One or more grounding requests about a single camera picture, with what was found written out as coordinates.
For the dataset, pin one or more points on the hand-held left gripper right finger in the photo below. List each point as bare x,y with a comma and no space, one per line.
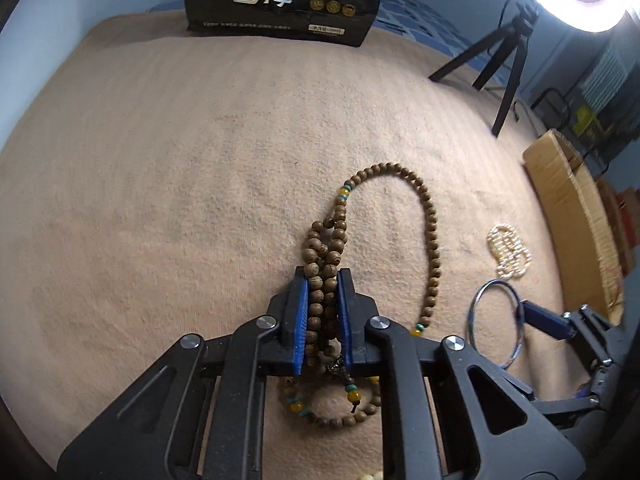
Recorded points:
346,320

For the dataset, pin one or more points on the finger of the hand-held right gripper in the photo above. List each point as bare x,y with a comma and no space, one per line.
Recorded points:
565,407
545,320

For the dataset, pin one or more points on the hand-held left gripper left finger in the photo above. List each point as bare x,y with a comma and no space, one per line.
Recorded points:
300,320

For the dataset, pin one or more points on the thin blue bangle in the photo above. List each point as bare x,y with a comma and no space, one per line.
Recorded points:
470,317

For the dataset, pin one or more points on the shallow cardboard box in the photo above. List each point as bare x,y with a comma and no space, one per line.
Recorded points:
555,170

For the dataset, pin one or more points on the orange covered box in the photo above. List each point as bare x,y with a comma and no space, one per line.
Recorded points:
620,220

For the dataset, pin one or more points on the black metal stand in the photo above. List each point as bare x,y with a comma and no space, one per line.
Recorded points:
542,91

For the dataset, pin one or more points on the black tripod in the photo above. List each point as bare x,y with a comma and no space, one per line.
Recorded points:
505,35

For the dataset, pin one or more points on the black snack bag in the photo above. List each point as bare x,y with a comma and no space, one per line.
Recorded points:
250,15

